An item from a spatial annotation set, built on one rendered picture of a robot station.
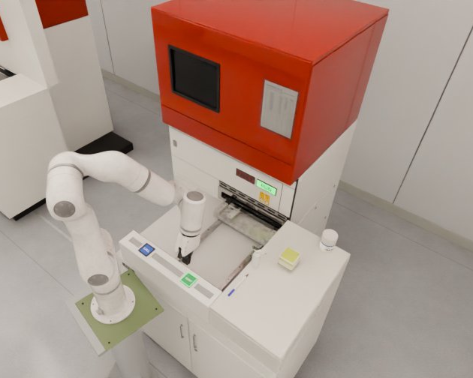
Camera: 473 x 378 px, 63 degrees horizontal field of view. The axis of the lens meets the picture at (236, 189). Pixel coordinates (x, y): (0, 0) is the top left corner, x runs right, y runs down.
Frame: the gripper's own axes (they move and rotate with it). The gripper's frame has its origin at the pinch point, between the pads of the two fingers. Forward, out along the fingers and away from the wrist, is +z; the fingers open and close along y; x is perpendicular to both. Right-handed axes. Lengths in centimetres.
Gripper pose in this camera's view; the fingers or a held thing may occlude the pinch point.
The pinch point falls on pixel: (186, 259)
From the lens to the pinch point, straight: 159.4
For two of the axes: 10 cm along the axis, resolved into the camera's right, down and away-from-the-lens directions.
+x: 8.0, 4.3, -4.1
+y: -5.8, 3.6, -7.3
